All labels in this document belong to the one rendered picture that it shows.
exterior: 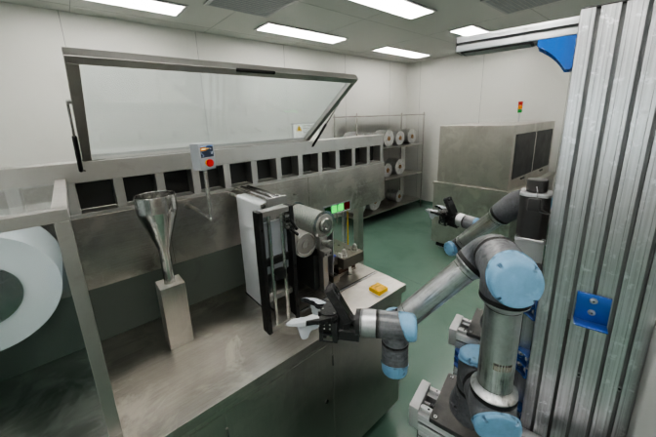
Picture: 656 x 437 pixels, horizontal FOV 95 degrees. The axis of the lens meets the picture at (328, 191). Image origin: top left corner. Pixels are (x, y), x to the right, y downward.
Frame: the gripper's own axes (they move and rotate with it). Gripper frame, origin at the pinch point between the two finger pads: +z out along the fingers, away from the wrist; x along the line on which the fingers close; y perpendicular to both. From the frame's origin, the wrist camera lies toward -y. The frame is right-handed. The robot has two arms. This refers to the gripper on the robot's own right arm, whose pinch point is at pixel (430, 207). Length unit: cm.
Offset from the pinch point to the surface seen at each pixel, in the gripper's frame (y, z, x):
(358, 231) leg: 36, 70, -13
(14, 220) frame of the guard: -58, -43, -161
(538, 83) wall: -46, 146, 367
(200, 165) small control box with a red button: -56, -9, -120
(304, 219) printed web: -14, 12, -78
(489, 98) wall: -32, 211, 349
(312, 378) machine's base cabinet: 41, -29, -102
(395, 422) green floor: 117, -18, -56
